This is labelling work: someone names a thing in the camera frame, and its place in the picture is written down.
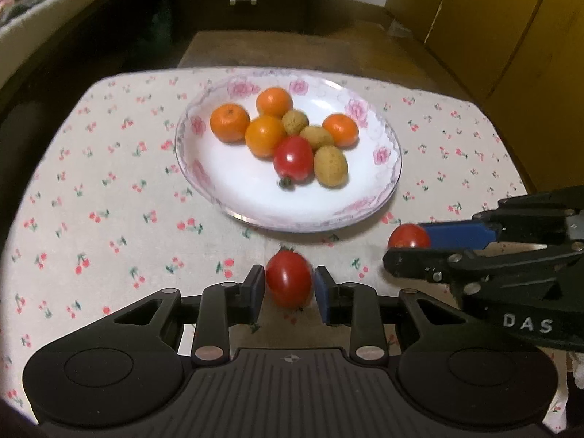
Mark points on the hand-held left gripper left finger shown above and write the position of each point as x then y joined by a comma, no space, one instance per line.
256,293

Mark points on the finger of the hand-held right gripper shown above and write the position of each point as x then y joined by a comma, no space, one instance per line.
424,264
456,233

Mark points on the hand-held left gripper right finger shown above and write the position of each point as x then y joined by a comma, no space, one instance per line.
322,296

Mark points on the small red tomato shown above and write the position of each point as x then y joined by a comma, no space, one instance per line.
408,236

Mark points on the large red tomato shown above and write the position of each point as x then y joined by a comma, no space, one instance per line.
289,279
294,157

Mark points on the white floral plate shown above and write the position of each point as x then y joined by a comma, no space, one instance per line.
237,191

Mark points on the tan longan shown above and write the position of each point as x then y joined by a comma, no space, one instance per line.
331,165
295,121
318,137

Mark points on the orange mandarin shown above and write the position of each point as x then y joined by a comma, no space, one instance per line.
264,137
341,130
229,122
274,101

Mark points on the cherry print tablecloth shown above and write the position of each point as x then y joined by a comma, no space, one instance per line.
114,169

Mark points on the yellow wooden cabinet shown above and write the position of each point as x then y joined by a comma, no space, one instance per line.
502,32

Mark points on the low wooden table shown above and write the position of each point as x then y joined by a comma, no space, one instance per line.
319,52

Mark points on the bed with beige mattress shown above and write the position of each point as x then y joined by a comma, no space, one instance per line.
68,18

